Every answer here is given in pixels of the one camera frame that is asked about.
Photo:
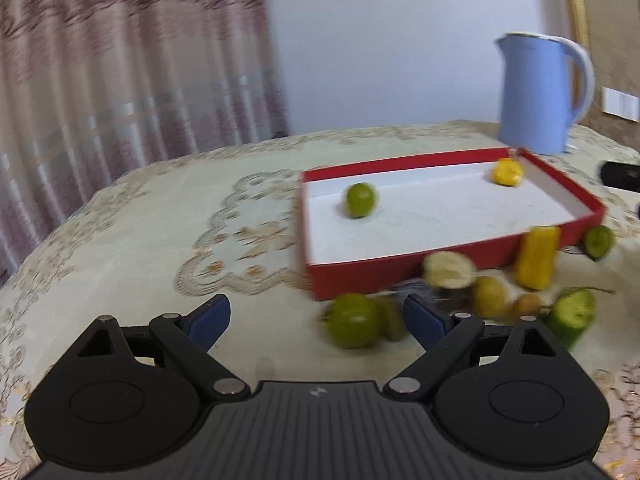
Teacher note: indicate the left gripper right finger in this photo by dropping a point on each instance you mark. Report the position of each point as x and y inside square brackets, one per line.
[497, 397]

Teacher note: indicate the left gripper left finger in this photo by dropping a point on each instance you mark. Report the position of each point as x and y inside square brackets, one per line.
[125, 396]

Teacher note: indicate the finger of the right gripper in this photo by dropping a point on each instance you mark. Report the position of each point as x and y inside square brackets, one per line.
[621, 175]

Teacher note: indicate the small green lime half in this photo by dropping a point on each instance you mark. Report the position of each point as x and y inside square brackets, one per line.
[597, 242]

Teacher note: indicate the small brown longan fruit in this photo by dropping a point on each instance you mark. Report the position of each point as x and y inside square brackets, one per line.
[527, 304]

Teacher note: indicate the yellow-green small fruit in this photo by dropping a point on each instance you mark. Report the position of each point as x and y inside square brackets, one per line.
[488, 298]

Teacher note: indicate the green cucumber chunk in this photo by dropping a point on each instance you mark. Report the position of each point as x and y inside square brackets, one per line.
[571, 314]

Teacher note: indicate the long yellow fruit chunk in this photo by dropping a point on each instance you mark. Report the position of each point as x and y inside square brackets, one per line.
[534, 264]

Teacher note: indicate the dark skinned cut chunk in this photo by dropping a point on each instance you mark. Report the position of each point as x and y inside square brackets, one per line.
[449, 270]

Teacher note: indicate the green fruit with sticker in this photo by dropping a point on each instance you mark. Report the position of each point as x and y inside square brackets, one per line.
[352, 322]

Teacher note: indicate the light blue electric kettle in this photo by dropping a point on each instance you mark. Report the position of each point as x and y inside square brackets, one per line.
[548, 86]

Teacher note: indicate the yellow fruit piece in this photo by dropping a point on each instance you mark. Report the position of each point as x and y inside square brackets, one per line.
[507, 172]

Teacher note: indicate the red shallow box tray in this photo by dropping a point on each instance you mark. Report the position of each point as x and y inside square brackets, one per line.
[427, 203]

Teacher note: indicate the round green fruit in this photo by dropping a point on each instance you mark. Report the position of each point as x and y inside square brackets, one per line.
[360, 200]

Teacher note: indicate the patterned pink curtain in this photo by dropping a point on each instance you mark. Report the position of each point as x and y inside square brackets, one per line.
[91, 89]

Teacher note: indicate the white wall socket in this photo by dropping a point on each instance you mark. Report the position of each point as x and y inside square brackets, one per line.
[620, 104]

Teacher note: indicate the gold mirror frame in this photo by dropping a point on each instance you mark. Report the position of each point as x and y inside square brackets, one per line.
[579, 26]

